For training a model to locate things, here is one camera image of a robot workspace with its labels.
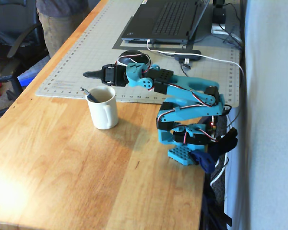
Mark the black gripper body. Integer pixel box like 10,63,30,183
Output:
100,64,130,88

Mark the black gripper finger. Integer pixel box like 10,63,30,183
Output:
83,69,103,81

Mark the dark blue pen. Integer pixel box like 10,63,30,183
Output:
80,86,99,104

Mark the white ceramic mug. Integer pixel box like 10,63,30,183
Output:
86,86,119,130

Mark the grey gridded cutting mat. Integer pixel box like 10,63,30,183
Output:
35,0,241,109

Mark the black and silver mouse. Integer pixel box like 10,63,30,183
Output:
118,49,151,69

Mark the person in tan trousers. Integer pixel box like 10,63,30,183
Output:
35,0,91,58

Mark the light blue box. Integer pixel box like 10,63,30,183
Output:
17,57,50,88

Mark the dark grey laptop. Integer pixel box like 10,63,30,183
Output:
120,0,211,45

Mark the black usb hub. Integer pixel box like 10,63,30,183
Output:
173,49,203,62

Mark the black office chair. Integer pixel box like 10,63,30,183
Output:
0,0,50,120

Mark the robot controller board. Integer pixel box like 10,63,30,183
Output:
207,119,218,138

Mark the black monitor stand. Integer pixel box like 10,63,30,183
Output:
210,0,231,35

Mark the blue table clamp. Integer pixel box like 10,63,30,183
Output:
190,149,217,174

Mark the black table clamp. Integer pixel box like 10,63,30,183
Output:
206,126,239,158

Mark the thin black cable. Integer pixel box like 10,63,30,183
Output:
180,62,190,78

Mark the white cable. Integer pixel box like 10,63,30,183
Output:
146,39,246,123

